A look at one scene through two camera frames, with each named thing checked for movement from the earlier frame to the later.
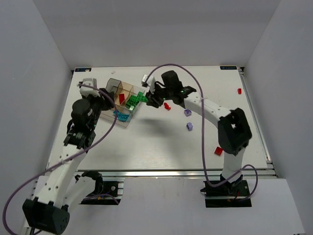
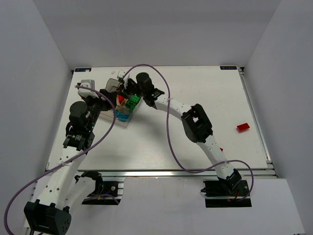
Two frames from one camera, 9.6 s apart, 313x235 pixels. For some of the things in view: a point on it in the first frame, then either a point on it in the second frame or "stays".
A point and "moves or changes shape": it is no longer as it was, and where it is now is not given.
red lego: x=122 y=98 stays
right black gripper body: x=155 y=95 to x=128 y=85
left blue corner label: x=82 y=69 stays
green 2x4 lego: x=132 y=102 stays
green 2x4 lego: x=141 y=98 moves or changes shape
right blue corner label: x=229 y=67 stays
